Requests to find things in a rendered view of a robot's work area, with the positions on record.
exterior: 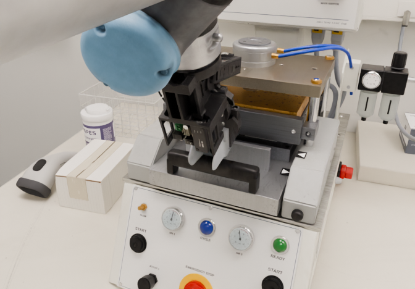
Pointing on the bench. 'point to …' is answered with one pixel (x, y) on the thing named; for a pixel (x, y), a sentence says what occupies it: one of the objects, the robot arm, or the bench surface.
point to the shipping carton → (94, 176)
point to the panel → (203, 246)
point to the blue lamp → (206, 227)
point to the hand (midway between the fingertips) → (217, 154)
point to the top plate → (281, 67)
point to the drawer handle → (226, 170)
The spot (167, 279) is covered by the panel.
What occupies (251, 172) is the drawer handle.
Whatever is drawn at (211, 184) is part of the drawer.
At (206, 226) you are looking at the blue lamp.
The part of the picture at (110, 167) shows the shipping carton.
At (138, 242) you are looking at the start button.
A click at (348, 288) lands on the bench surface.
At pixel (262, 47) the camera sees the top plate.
